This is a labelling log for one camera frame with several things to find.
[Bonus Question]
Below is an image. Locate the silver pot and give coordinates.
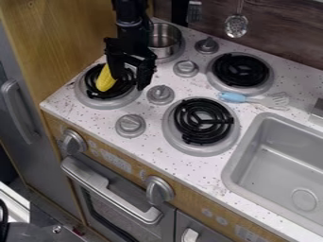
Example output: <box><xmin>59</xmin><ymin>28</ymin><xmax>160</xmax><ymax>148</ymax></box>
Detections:
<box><xmin>147</xmin><ymin>22</ymin><xmax>186</xmax><ymax>60</ymax></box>

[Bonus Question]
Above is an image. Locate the toy sink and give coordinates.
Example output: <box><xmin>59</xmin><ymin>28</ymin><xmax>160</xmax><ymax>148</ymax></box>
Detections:
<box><xmin>220</xmin><ymin>112</ymin><xmax>323</xmax><ymax>236</ymax></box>

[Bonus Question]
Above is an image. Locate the toy stove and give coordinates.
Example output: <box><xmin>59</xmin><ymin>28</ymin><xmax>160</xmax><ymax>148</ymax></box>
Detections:
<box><xmin>73</xmin><ymin>20</ymin><xmax>276</xmax><ymax>158</ymax></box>

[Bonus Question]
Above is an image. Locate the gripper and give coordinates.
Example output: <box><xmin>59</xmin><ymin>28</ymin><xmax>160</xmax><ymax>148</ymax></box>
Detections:
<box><xmin>102</xmin><ymin>26</ymin><xmax>160</xmax><ymax>92</ymax></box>

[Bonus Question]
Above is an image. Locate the blue spatula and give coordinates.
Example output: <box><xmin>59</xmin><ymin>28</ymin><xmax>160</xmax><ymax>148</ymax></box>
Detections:
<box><xmin>218</xmin><ymin>90</ymin><xmax>292</xmax><ymax>112</ymax></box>

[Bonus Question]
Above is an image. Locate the silver slotted spoon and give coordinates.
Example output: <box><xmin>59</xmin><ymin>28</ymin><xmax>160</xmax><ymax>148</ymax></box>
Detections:
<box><xmin>223</xmin><ymin>0</ymin><xmax>250</xmax><ymax>40</ymax></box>

